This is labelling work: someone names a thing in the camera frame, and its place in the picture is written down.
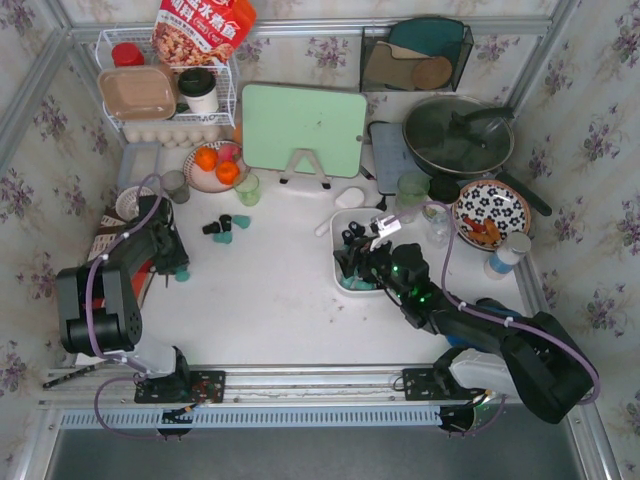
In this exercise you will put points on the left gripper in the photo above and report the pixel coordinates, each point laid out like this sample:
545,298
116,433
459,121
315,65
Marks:
170,255

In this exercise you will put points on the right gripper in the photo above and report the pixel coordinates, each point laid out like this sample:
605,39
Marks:
364,258

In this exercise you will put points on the black coffee capsule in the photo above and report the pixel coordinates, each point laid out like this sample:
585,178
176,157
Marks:
356,228
211,229
347,236
225,222

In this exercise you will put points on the white storage basket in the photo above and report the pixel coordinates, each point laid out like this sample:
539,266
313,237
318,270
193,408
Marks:
338,223

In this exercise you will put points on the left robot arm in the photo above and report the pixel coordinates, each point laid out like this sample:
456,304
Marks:
98,310

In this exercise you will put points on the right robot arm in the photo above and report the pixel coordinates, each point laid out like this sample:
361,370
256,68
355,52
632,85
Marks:
545,368

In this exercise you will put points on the coffee cup on rack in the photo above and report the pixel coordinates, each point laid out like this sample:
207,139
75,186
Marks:
198,86

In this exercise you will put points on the striped red placemat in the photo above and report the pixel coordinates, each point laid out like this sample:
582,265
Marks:
111,225

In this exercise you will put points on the white round strainer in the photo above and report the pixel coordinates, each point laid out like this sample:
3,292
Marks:
127,206

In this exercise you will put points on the grey glass cup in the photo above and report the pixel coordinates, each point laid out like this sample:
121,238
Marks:
175,185

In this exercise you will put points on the white plastic scoop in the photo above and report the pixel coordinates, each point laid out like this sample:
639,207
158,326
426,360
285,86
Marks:
352,197

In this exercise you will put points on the small clear glass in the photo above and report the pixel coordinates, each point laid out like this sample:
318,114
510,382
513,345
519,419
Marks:
439,230

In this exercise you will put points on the green plastic tumbler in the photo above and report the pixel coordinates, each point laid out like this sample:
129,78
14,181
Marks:
412,189

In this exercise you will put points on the plate with fruit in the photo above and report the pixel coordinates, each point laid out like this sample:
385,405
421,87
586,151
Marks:
207,182

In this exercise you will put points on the clear blue-rim container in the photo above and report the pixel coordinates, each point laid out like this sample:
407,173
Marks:
139,160

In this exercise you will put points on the orange tangerine right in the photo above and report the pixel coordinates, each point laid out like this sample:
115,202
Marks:
227,172

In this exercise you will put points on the orange tangerine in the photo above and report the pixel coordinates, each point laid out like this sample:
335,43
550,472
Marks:
227,172
206,158

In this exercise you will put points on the small green glass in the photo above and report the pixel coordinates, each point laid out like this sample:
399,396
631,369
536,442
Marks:
247,187

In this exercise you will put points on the orange tangerine left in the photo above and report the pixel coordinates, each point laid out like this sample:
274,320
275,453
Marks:
206,158

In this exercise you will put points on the white cup black lid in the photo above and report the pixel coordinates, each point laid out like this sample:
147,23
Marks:
443,192

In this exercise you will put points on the grey blue board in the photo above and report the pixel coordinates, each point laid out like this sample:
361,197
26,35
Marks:
391,155

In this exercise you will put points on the red toy sausage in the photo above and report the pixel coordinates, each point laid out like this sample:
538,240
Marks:
475,227

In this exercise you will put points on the egg carton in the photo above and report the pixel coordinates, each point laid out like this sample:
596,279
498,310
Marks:
173,137

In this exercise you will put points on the orange toy food piece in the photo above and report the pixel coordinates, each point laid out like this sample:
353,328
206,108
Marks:
492,230

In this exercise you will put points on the floral patterned plate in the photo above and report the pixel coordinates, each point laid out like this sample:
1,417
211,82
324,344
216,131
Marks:
492,199

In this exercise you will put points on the white bottle blue label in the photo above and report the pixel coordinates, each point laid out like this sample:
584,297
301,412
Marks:
508,254

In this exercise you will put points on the black frying pan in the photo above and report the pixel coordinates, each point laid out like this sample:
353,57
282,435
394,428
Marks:
464,138

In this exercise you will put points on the beige lunch box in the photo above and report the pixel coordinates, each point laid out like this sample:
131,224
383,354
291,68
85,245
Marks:
141,93

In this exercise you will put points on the green cutting board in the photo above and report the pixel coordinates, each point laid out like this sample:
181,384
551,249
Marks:
278,121

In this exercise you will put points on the round cork coaster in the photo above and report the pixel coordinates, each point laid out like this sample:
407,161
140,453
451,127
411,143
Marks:
432,73

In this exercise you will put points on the red jar lid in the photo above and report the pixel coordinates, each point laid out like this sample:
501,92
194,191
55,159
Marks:
127,54

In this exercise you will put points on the black mesh organizer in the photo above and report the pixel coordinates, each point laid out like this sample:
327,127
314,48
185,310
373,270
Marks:
387,61

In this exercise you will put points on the red snack bag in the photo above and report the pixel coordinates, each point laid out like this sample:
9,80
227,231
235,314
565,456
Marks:
201,32

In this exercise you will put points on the white wire rack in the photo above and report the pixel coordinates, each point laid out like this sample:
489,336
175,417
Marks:
227,76

